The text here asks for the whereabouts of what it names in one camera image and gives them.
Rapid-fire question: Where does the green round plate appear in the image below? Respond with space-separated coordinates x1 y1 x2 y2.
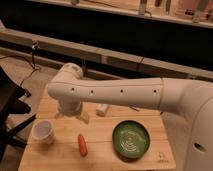
112 120 150 160

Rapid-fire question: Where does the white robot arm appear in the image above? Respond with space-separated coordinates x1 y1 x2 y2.
47 63 213 171

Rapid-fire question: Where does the orange carrot toy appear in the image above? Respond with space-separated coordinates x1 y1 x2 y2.
78 134 88 157

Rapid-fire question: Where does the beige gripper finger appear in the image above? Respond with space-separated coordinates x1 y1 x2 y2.
77 111 90 124

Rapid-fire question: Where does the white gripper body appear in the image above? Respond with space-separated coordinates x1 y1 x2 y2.
58 101 82 117

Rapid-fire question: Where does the white tube bottle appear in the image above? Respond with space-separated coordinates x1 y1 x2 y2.
96 104 109 117

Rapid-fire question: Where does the black chair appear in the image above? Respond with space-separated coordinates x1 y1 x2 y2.
0 66 36 162

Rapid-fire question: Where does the black floor cable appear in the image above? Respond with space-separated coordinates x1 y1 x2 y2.
0 41 42 88

